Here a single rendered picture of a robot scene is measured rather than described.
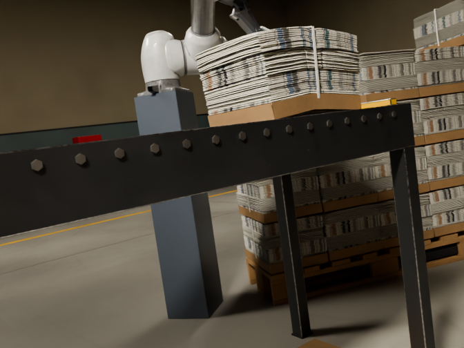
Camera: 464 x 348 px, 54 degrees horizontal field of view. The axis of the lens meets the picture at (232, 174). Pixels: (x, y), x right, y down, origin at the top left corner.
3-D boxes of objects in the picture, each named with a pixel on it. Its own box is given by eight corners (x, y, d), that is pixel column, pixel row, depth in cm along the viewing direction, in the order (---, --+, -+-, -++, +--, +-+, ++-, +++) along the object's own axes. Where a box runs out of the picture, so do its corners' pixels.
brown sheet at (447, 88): (375, 104, 257) (374, 97, 256) (418, 99, 264) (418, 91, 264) (420, 97, 220) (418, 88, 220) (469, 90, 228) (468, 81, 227)
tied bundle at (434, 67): (374, 105, 257) (369, 64, 255) (419, 100, 264) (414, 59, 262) (419, 98, 220) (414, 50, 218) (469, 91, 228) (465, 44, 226)
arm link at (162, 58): (143, 86, 212) (137, 38, 210) (183, 81, 215) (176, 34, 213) (144, 81, 196) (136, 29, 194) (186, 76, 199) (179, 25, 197)
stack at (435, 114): (248, 283, 241) (226, 126, 235) (433, 240, 272) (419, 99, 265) (274, 306, 204) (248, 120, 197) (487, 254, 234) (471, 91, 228)
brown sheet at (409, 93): (328, 110, 249) (327, 103, 249) (374, 104, 257) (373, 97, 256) (366, 103, 213) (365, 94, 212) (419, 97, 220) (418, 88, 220)
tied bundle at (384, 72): (328, 112, 249) (322, 69, 248) (375, 105, 257) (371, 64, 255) (366, 105, 213) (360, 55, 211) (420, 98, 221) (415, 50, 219)
